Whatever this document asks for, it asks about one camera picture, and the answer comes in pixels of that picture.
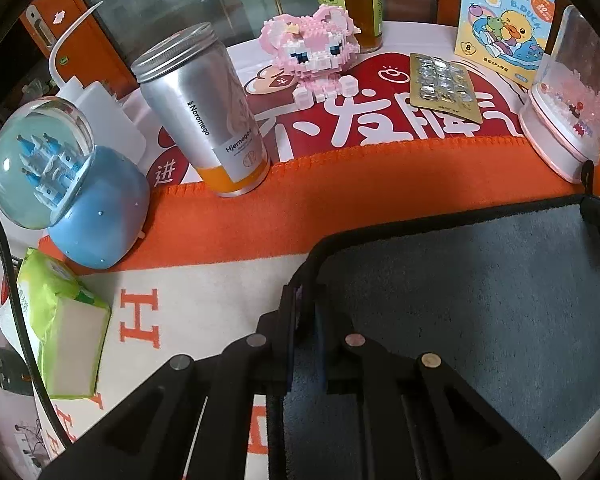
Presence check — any blue castle snow globe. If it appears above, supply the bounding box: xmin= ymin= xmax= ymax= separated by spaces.
xmin=0 ymin=96 xmax=150 ymax=270

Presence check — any pink brick pig figure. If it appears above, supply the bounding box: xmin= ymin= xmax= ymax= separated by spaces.
xmin=259 ymin=4 xmax=361 ymax=110

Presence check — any green tissue pack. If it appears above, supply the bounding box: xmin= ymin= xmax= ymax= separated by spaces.
xmin=16 ymin=248 xmax=111 ymax=399

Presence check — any white charger with cable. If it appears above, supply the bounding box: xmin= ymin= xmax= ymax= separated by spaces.
xmin=48 ymin=1 xmax=146 ymax=164

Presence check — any pill blister pack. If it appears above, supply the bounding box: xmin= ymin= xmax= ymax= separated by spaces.
xmin=410 ymin=53 xmax=482 ymax=124

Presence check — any black cable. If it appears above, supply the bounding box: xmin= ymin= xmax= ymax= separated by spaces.
xmin=0 ymin=193 xmax=77 ymax=449

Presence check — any pink dome music box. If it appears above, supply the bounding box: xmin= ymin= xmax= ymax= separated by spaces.
xmin=519 ymin=4 xmax=600 ymax=183

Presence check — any purple and grey towel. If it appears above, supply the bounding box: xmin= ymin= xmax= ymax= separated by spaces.
xmin=282 ymin=195 xmax=600 ymax=479

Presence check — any silver aluminium can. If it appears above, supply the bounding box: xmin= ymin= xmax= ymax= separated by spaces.
xmin=131 ymin=23 xmax=271 ymax=197

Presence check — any red printed table mat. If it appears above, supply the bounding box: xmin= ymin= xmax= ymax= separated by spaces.
xmin=147 ymin=51 xmax=528 ymax=188

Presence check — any orange H-pattern table blanket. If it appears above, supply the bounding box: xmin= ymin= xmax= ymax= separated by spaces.
xmin=43 ymin=136 xmax=573 ymax=456

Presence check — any blue duck eye-mask box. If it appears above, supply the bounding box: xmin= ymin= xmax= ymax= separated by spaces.
xmin=455 ymin=0 xmax=555 ymax=88

